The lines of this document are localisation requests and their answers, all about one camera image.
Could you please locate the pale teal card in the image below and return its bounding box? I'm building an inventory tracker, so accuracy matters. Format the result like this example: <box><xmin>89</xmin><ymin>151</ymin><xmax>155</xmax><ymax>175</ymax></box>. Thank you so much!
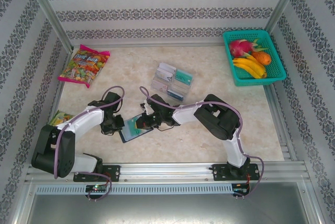
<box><xmin>122</xmin><ymin>117</ymin><xmax>147</xmax><ymax>140</ymax></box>

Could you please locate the blue card holder wallet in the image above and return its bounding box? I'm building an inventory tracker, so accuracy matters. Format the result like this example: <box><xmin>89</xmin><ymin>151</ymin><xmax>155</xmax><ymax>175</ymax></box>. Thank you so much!
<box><xmin>119</xmin><ymin>113</ymin><xmax>155</xmax><ymax>144</ymax></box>

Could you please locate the clear acrylic card stand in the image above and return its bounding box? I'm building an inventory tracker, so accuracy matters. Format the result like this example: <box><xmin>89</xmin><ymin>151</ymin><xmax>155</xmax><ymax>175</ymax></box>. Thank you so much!
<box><xmin>150</xmin><ymin>62</ymin><xmax>195</xmax><ymax>102</ymax></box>

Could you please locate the teal VIP card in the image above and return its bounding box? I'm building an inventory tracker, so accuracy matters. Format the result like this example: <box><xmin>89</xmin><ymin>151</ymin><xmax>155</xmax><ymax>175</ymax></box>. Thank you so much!
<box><xmin>174</xmin><ymin>69</ymin><xmax>195</xmax><ymax>85</ymax></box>

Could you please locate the white card with pink print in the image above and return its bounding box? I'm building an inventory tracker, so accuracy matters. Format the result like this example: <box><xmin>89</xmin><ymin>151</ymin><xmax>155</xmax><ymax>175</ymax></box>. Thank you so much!
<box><xmin>151</xmin><ymin>79</ymin><xmax>169</xmax><ymax>93</ymax></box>

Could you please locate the green candy bag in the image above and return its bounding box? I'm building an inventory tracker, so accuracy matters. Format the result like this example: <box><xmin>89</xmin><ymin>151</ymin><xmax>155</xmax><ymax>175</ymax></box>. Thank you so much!
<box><xmin>48</xmin><ymin>110</ymin><xmax>76</xmax><ymax>127</ymax></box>

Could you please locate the pink candy bag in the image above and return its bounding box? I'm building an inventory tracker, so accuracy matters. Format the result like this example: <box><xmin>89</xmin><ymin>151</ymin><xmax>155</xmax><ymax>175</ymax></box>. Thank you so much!
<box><xmin>57</xmin><ymin>43</ymin><xmax>111</xmax><ymax>89</ymax></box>

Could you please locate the grey metal sheet panel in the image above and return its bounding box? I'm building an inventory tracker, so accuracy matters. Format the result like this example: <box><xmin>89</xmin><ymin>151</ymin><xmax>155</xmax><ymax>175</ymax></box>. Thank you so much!
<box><xmin>15</xmin><ymin>182</ymin><xmax>324</xmax><ymax>224</ymax></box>

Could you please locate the yellow banana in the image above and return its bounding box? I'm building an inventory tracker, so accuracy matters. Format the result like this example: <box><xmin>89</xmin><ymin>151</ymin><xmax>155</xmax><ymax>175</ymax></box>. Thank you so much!
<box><xmin>232</xmin><ymin>55</ymin><xmax>266</xmax><ymax>72</ymax></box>
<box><xmin>232</xmin><ymin>61</ymin><xmax>267</xmax><ymax>79</ymax></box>

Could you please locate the pink dragon fruit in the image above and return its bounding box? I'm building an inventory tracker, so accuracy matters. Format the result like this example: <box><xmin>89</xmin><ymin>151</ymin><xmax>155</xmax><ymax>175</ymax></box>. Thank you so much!
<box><xmin>229</xmin><ymin>38</ymin><xmax>270</xmax><ymax>59</ymax></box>

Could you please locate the orange fruit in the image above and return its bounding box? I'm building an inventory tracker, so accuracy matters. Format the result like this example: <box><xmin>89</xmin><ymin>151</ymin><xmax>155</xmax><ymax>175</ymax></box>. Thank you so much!
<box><xmin>252</xmin><ymin>51</ymin><xmax>272</xmax><ymax>66</ymax></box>

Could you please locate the teal plastic basket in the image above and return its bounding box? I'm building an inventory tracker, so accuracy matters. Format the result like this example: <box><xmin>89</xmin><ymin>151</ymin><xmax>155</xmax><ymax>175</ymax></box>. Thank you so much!
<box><xmin>222</xmin><ymin>29</ymin><xmax>287</xmax><ymax>87</ymax></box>

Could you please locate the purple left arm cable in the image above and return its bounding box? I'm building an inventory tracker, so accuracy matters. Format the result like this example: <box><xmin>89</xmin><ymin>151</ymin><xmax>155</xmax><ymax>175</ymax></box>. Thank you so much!
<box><xmin>53</xmin><ymin>86</ymin><xmax>125</xmax><ymax>201</ymax></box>

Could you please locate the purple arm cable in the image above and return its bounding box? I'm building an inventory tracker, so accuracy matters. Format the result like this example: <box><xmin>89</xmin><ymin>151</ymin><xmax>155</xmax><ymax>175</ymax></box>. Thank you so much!
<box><xmin>139</xmin><ymin>86</ymin><xmax>265</xmax><ymax>201</ymax></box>
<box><xmin>53</xmin><ymin>86</ymin><xmax>125</xmax><ymax>201</ymax></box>

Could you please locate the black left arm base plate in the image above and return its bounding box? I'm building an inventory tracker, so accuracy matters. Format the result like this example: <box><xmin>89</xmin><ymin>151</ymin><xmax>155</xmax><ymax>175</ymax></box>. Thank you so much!
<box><xmin>73</xmin><ymin>165</ymin><xmax>121</xmax><ymax>183</ymax></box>

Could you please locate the aluminium mounting rail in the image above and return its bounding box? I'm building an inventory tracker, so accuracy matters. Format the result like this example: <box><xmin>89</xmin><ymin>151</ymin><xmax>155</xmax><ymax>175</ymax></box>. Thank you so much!
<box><xmin>25</xmin><ymin>162</ymin><xmax>307</xmax><ymax>183</ymax></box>

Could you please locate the slotted grey cable duct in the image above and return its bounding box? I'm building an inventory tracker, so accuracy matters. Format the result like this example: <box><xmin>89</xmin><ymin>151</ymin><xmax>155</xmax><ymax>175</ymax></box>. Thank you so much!
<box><xmin>35</xmin><ymin>183</ymin><xmax>233</xmax><ymax>195</ymax></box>

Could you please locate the aluminium wall rail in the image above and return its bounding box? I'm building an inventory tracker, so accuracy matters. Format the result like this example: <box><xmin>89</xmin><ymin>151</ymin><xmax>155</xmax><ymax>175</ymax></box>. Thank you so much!
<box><xmin>70</xmin><ymin>42</ymin><xmax>226</xmax><ymax>49</ymax></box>

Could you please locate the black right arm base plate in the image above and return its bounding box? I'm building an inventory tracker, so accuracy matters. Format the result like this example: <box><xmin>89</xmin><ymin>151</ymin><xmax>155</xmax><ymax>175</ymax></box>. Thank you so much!
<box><xmin>211</xmin><ymin>163</ymin><xmax>261</xmax><ymax>182</ymax></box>

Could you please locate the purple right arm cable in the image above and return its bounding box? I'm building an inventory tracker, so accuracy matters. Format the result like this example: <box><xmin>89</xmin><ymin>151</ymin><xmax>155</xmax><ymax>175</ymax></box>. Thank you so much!
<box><xmin>139</xmin><ymin>86</ymin><xmax>265</xmax><ymax>201</ymax></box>

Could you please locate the aluminium side rail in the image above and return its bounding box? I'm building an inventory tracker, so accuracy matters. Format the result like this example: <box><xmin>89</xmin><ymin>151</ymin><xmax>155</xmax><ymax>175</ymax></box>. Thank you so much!
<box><xmin>264</xmin><ymin>84</ymin><xmax>299</xmax><ymax>162</ymax></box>

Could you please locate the aluminium frame post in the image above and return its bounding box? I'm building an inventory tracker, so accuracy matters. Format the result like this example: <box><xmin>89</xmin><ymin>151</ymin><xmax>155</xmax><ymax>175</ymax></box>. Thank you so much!
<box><xmin>22</xmin><ymin>0</ymin><xmax>73</xmax><ymax>52</ymax></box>
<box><xmin>265</xmin><ymin>0</ymin><xmax>306</xmax><ymax>36</ymax></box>

